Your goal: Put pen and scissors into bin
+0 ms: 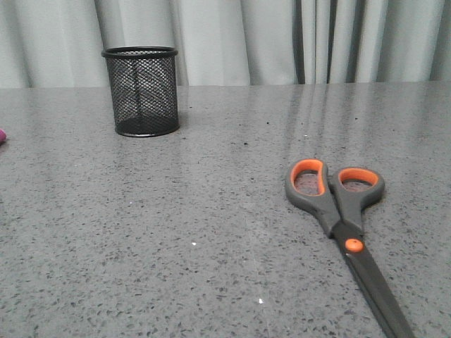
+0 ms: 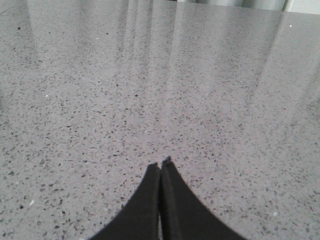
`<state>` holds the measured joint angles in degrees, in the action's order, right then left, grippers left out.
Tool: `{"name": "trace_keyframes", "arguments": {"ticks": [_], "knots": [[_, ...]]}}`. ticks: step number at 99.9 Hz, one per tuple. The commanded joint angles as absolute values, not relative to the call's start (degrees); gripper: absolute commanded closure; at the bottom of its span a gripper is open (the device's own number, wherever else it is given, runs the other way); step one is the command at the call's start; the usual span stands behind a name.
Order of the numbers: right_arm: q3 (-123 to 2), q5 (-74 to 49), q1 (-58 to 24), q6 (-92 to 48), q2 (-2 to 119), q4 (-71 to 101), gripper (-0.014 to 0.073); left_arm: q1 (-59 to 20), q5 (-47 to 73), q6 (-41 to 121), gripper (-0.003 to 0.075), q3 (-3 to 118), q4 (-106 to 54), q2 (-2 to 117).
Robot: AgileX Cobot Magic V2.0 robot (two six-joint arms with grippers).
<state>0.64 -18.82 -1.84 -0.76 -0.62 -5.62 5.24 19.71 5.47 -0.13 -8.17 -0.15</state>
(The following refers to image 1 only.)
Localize black mesh pen holder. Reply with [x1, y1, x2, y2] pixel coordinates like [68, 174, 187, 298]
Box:
[101, 46, 180, 137]

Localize pink marker pen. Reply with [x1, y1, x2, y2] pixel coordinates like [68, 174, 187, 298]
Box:
[0, 130, 6, 144]

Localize grey curtain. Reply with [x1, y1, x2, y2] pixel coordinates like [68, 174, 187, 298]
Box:
[1, 1, 450, 88]

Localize grey orange scissors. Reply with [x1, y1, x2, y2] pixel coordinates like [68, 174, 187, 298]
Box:
[285, 158, 414, 337]

